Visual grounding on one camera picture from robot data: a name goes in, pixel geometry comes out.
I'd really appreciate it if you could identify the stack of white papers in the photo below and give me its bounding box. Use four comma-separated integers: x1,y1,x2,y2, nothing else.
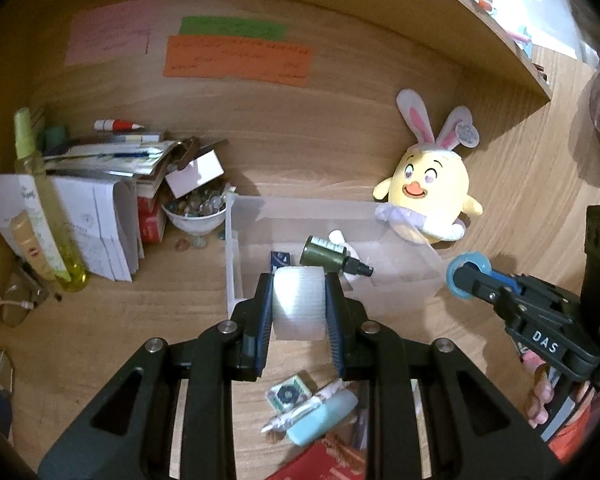
0,174,144,282

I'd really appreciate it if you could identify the person's hand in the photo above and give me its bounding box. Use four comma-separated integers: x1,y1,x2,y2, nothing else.
521,349,592,430

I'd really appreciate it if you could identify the red white marker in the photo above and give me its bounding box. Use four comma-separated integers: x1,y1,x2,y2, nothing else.
93,119,145,132

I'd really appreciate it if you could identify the white ballpoint pen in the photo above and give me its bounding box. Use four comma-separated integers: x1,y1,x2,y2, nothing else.
261,379,351,434

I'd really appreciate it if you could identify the red booklet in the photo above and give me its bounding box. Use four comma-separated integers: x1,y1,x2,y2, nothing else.
268,434,366,480

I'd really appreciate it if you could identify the yellow chick plush toy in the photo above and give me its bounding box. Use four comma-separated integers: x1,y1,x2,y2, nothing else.
373,89,483,244

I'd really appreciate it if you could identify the light blue tube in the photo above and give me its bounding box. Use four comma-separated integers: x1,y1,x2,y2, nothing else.
286,389,358,446

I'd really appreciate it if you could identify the orange paper note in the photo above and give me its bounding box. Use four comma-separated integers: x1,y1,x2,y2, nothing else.
163,35,314,87

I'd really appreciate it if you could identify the pink paper note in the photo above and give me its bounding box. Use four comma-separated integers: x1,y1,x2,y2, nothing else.
65,0,157,66

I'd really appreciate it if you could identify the green paper note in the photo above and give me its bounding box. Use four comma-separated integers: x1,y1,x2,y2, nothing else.
178,15,288,41

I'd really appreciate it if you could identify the white tube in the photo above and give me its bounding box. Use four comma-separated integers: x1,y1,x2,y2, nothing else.
328,230,361,260

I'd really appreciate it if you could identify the red box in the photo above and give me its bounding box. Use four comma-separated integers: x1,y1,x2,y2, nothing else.
137,195,166,244

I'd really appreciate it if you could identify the yellow green spray bottle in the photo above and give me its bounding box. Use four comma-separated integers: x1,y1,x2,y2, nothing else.
14,107,87,292

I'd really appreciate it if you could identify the small patterned square packet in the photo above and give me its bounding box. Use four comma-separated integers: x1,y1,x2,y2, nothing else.
264,374,313,415

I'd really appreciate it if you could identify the white bowl of marbles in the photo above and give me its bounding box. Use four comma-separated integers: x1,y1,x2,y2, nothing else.
161,186,228,236

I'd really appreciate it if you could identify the dark blue foil packet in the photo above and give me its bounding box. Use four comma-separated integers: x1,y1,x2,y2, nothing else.
270,250,292,273

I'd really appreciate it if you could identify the wooden shelf board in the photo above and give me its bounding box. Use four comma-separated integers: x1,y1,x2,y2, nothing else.
394,0,554,102

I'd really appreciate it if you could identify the clear plastic storage bin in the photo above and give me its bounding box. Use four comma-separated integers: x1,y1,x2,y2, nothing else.
224,194,445,316

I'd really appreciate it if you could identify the blue tape roll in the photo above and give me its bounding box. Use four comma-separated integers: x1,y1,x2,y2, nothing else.
446,252,492,299

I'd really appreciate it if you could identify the dark green bottle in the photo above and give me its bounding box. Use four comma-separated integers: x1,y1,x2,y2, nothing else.
299,235,374,278

